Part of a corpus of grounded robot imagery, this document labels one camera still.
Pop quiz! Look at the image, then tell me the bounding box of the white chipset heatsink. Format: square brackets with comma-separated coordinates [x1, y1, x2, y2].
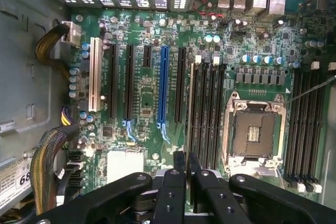
[106, 148, 145, 184]

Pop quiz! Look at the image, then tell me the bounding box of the silver rear port block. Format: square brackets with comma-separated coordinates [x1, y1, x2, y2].
[250, 0, 269, 16]

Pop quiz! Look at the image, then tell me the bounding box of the row of grey chokes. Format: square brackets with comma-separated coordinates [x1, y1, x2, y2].
[234, 72, 286, 85]

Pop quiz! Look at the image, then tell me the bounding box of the black SATA port stack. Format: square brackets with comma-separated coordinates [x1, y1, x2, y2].
[66, 150, 85, 192]

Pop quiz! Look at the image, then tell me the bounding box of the white PCI expansion slot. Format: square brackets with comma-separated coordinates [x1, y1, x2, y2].
[88, 37, 103, 113]

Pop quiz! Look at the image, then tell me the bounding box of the braided cable with white plug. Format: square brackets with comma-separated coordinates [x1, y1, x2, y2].
[35, 20, 81, 78]

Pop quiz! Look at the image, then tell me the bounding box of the yellow and purple wire plug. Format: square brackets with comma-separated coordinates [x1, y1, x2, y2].
[60, 105, 72, 127]

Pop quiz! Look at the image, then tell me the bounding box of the thin metal locking lever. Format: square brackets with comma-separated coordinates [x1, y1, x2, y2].
[285, 75, 336, 104]

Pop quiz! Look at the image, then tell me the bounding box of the metal CPU socket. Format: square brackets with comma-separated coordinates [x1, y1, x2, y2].
[221, 91, 287, 175]

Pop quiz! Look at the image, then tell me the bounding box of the green motherboard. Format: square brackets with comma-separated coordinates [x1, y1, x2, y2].
[64, 0, 336, 193]

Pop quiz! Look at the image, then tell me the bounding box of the grey metal PC case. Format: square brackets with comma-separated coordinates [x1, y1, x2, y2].
[0, 0, 336, 224]

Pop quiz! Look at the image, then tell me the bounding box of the silver Ethernet port block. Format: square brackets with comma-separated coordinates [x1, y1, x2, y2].
[267, 0, 287, 16]

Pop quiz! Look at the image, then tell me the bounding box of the black RAM slot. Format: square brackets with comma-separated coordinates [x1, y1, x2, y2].
[191, 55, 203, 156]
[293, 71, 312, 193]
[310, 71, 328, 193]
[301, 61, 320, 193]
[198, 56, 211, 168]
[212, 57, 228, 169]
[285, 70, 303, 183]
[206, 55, 220, 169]

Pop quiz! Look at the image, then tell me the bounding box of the power supply with white label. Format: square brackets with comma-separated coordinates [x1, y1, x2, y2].
[0, 150, 36, 209]

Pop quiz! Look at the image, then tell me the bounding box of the long black expansion slot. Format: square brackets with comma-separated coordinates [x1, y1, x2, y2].
[108, 44, 119, 120]
[123, 45, 136, 121]
[174, 47, 187, 124]

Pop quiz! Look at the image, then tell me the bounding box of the thick braided power cable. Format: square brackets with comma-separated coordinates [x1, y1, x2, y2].
[29, 123, 79, 216]

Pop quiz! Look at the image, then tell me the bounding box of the blue expansion slot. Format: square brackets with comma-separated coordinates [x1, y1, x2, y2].
[156, 46, 171, 124]

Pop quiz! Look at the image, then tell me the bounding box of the short black expansion slot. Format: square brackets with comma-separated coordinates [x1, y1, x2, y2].
[143, 45, 153, 69]

